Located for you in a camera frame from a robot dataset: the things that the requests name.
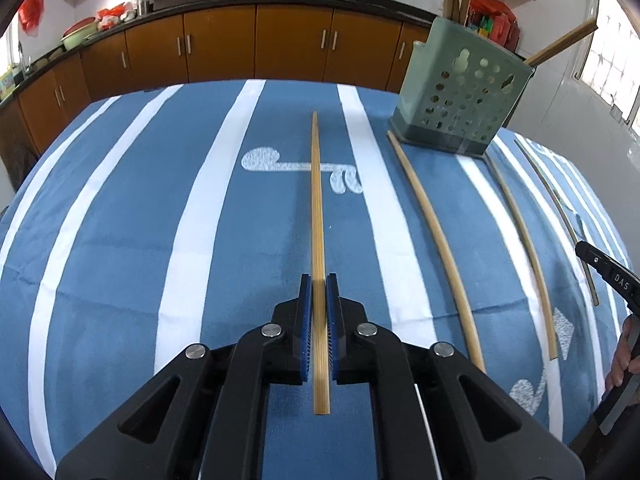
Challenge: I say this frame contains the brown kitchen cabinets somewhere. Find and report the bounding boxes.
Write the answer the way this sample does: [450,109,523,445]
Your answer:
[1,3,431,188]

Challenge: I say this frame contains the person's right hand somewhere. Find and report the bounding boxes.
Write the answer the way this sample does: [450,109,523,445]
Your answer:
[605,315,640,391]

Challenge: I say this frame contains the dark thin chopstick far right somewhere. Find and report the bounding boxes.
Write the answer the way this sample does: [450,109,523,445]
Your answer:
[514,138,601,308]

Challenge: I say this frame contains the blue white striped tablecloth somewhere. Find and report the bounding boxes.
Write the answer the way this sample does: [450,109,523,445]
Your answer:
[1,80,639,474]

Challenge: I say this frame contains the window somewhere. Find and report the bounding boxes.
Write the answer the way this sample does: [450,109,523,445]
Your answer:
[580,0,639,134]

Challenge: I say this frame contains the green perforated utensil holder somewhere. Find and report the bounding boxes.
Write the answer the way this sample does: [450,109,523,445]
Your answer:
[390,18,534,157]

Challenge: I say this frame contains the red bags on counter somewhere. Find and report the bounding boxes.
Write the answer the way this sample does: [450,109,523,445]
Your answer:
[465,0,520,51]

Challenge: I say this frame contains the green basin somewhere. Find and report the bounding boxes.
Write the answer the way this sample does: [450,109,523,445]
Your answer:
[62,16,98,51]

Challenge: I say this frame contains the red plastic bag on wall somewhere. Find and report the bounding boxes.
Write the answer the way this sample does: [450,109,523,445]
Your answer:
[17,0,44,37]

